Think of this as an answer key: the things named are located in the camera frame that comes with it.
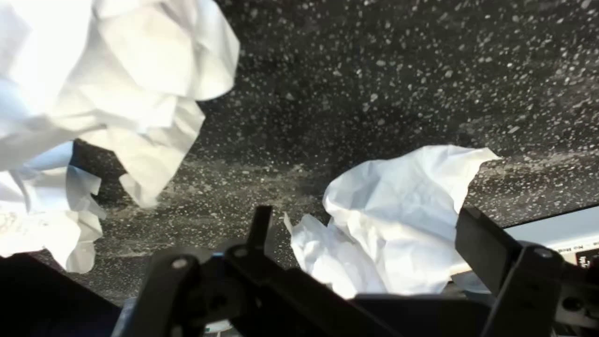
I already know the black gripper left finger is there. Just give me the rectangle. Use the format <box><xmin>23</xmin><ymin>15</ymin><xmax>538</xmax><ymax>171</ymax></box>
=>
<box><xmin>111</xmin><ymin>206</ymin><xmax>295</xmax><ymax>337</ymax></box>

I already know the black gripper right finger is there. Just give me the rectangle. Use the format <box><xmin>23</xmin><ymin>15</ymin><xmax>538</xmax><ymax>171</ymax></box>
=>
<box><xmin>456</xmin><ymin>208</ymin><xmax>599</xmax><ymax>337</ymax></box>

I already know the white paper ball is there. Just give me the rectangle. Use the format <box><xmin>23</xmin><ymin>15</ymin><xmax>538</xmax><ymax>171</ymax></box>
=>
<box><xmin>289</xmin><ymin>145</ymin><xmax>497</xmax><ymax>300</ymax></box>

